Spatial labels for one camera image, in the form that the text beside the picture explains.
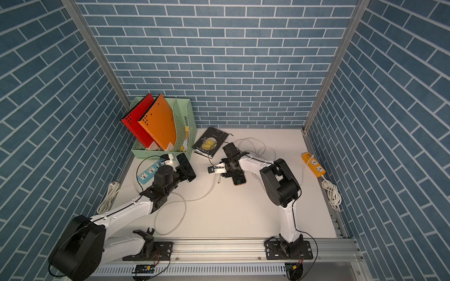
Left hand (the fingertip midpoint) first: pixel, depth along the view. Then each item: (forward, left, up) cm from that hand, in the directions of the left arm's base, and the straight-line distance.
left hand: (192, 165), depth 86 cm
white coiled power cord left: (-13, +45, -17) cm, 49 cm away
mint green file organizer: (+37, +11, +2) cm, 39 cm away
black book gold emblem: (+25, -6, -12) cm, 28 cm away
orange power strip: (+6, -68, -10) cm, 69 cm away
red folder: (+17, +31, +13) cm, 38 cm away
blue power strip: (-1, +29, -12) cm, 32 cm away
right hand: (+6, -15, -11) cm, 20 cm away
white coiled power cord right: (-12, -71, -9) cm, 73 cm away
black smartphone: (-2, +2, +1) cm, 3 cm away
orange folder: (+22, +20, +9) cm, 31 cm away
